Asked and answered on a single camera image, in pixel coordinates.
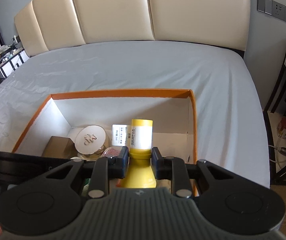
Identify cluttered white bedside table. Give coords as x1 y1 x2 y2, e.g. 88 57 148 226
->
0 34 31 81

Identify gold square box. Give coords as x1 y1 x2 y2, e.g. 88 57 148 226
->
42 136 74 159

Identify pink patterned packet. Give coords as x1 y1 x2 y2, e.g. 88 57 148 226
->
100 147 122 158

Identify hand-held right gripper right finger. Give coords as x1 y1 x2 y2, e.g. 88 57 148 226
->
151 147 236 198

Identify white cables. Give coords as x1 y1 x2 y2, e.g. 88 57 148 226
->
268 120 286 173

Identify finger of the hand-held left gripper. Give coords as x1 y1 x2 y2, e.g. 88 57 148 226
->
42 156 96 167

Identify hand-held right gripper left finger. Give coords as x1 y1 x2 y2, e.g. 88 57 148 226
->
47 147 129 198

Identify grey wall switch panel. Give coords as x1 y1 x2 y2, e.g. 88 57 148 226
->
257 0 286 26

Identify bed with white sheet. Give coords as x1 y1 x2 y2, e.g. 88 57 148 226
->
0 39 271 240

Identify white round compact case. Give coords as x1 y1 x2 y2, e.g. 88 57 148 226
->
74 125 108 160

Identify orange cardboard box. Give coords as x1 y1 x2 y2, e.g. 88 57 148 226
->
11 88 200 197

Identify cream padded headboard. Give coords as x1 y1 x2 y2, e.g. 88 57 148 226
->
14 0 251 58

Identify small white labelled box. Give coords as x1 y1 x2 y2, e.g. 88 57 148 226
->
111 124 131 147

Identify yellow bottle with white label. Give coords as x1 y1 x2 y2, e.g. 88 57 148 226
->
121 119 157 189

